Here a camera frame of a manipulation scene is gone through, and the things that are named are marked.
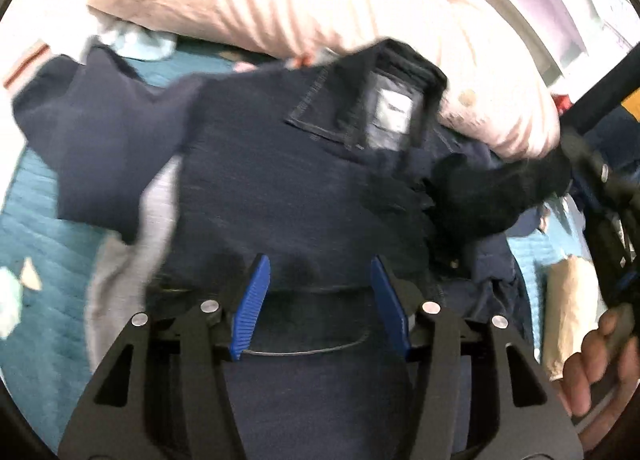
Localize beige folded cloth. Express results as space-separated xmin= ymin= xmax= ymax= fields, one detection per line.
xmin=541 ymin=255 xmax=603 ymax=380

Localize teal quilted bedspread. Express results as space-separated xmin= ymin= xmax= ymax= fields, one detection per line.
xmin=0 ymin=36 xmax=262 ymax=456

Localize pink quilted duvet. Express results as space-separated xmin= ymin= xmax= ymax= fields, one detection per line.
xmin=88 ymin=0 xmax=560 ymax=158

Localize navy sweater with striped cuff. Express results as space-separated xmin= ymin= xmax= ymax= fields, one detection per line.
xmin=13 ymin=44 xmax=206 ymax=244

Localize dark denim jeans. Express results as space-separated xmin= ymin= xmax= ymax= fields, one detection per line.
xmin=144 ymin=37 xmax=574 ymax=460

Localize grey garment with snap buttons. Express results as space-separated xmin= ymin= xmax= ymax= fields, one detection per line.
xmin=85 ymin=157 xmax=182 ymax=370

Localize right hand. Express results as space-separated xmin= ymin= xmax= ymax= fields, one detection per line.
xmin=554 ymin=308 xmax=639 ymax=451

